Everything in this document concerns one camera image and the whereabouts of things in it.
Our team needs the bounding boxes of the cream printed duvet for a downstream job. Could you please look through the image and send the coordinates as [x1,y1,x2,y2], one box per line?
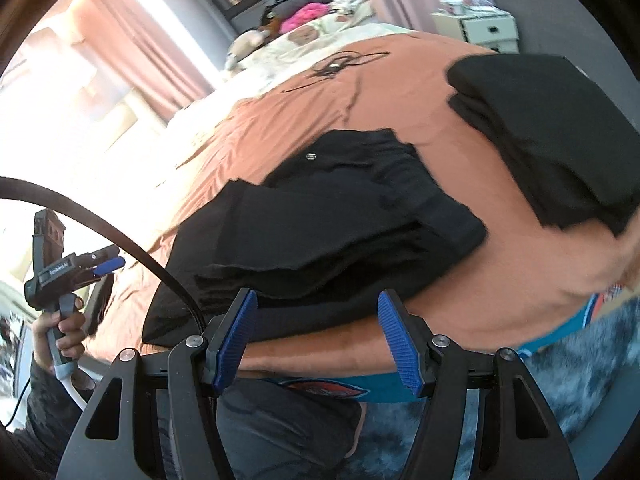
[167,0,418,126]

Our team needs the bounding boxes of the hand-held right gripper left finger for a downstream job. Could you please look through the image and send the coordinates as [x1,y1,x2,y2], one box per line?
[55,287,258,480]

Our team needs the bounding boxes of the grey pillow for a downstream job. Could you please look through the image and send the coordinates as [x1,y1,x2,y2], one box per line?
[270,0,346,18]

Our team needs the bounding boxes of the person's leg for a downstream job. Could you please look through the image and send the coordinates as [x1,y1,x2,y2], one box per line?
[160,375,363,480]

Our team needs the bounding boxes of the grey blue shaggy rug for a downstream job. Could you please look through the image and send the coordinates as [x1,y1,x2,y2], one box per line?
[350,290,640,480]

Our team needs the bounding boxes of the white spotted plush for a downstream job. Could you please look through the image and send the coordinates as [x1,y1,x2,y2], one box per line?
[330,0,373,23]

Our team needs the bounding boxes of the dark plush toy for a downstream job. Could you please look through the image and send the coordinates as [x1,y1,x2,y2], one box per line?
[257,7,286,36]

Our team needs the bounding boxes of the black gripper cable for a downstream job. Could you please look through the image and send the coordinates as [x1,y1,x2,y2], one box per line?
[0,176,208,333]

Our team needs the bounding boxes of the orange blanket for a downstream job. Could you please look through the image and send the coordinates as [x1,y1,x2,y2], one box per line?
[85,32,640,378]

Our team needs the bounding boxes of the thin black cable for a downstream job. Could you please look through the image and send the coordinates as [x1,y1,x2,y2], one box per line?
[281,77,321,95]

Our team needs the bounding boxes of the black cable tangle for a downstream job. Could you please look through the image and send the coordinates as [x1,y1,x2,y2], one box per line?
[310,50,391,80]

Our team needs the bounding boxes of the person's left hand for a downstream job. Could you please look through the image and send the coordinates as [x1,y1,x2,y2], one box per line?
[32,296,87,373]

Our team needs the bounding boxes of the beige plush toy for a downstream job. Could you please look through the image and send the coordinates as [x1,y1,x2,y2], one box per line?
[222,29,273,71]

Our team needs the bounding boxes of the pink window curtain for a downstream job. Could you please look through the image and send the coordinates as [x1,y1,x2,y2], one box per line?
[65,0,216,121]

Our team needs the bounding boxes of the pink plush cloth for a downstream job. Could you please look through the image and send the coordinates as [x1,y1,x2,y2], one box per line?
[279,2,331,35]

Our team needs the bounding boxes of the white drawer nightstand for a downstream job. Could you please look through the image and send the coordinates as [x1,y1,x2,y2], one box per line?
[431,9,521,55]

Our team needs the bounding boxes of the cream padded headboard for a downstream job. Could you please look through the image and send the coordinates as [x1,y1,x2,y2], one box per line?
[65,92,168,161]

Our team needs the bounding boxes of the black pants with metal button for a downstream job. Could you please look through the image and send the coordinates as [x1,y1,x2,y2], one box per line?
[141,129,488,348]

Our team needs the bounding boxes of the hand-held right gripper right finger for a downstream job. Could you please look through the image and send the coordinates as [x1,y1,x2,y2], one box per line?
[377,290,581,480]

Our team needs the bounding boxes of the person's left forearm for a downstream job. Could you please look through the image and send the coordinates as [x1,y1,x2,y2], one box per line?
[0,350,96,480]

